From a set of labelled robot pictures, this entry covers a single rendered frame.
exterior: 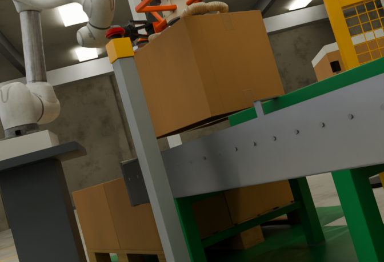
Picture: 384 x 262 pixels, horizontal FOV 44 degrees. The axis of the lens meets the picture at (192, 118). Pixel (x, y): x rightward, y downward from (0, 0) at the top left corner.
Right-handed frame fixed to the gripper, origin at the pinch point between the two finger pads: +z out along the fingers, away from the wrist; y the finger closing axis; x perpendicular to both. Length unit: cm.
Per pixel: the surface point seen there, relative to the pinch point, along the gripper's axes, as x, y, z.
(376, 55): 7, 34, 156
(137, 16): -312, -127, 176
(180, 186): 42, 75, -35
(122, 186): -46, 71, -20
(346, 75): 120, 57, -24
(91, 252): -122, 107, -21
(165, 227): 55, 86, -53
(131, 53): 56, 26, -48
